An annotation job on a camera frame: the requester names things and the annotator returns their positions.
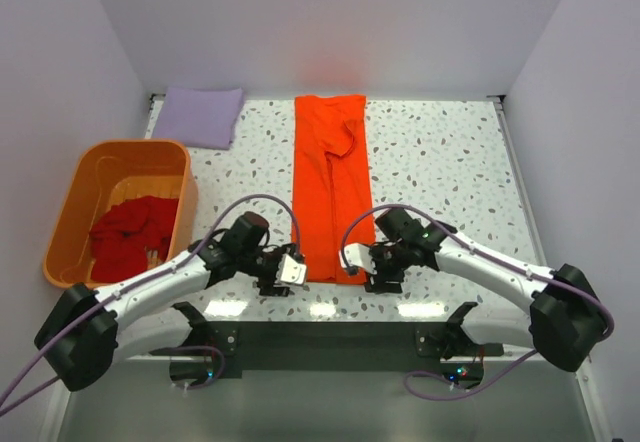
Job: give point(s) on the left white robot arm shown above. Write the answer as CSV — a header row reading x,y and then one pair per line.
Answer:
x,y
90,329

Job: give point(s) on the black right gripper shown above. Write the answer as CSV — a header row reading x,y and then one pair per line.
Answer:
x,y
382,272

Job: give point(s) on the orange plastic basket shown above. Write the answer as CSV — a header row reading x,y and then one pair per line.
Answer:
x,y
110,173

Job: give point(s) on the folded lavender t-shirt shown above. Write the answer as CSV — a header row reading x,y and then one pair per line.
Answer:
x,y
199,118

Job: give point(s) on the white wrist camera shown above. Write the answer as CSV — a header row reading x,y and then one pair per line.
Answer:
x,y
356,257
291,271

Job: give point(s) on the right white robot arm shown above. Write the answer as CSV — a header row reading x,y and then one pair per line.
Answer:
x,y
554,312

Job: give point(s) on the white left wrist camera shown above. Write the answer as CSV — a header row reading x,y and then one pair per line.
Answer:
x,y
291,271

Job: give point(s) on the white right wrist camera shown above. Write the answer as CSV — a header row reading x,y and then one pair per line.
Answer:
x,y
356,257

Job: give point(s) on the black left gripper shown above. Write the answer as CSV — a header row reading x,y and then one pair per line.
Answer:
x,y
273,276

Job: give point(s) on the red t-shirt in basket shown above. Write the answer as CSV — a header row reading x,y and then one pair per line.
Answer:
x,y
122,238

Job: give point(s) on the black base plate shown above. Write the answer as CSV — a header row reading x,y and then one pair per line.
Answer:
x,y
340,346

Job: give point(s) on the orange t-shirt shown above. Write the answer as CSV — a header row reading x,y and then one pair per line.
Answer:
x,y
331,180

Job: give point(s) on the aluminium front rail frame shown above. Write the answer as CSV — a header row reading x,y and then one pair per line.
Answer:
x,y
517,401

